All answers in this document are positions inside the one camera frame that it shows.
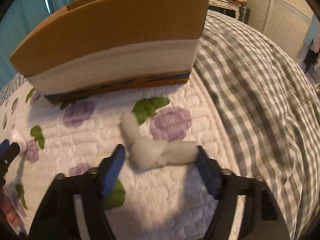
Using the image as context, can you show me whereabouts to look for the white knotted sock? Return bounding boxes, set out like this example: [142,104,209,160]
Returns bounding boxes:
[119,112,199,170]

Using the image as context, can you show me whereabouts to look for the person's hand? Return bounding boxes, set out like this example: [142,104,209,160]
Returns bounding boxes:
[1,188,20,226]

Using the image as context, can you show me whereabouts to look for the floral white quilt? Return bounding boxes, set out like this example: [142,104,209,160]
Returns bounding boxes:
[0,74,246,240]

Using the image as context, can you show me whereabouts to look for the grey checked bedsheet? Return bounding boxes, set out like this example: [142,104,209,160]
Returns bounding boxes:
[1,12,319,239]

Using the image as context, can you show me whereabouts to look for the teal curtain left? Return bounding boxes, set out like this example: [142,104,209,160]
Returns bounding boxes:
[1,0,49,87]

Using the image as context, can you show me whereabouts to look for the cardboard box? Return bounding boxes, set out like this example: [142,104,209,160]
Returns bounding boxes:
[10,0,209,103]

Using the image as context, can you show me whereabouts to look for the hanging clothes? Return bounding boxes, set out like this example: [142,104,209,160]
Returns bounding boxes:
[302,15,319,73]

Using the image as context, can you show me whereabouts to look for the cream louvered wardrobe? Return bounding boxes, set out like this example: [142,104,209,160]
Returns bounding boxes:
[247,0,313,60]

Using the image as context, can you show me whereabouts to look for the white dressing table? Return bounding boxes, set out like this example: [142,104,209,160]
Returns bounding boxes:
[208,0,240,20]

